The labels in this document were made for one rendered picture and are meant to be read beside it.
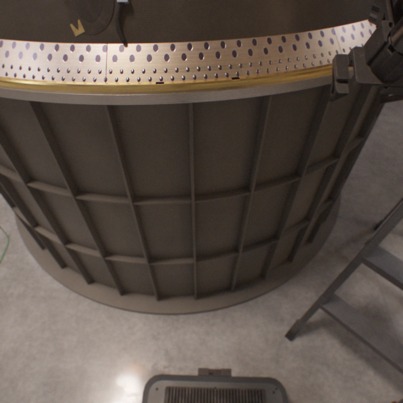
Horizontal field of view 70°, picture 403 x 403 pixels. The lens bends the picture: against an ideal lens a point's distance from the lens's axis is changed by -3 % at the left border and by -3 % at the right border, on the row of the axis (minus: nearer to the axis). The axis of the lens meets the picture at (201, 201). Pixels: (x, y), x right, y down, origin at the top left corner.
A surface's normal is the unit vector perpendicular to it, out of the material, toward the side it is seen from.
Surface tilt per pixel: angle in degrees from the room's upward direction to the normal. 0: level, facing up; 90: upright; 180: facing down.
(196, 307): 0
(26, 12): 62
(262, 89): 90
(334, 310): 0
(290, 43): 43
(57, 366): 0
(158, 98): 90
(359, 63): 30
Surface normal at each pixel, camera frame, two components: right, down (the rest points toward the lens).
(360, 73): -0.01, -0.19
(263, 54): 0.19, 0.01
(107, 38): -0.03, 0.36
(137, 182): -0.04, 0.75
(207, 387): 0.00, -0.66
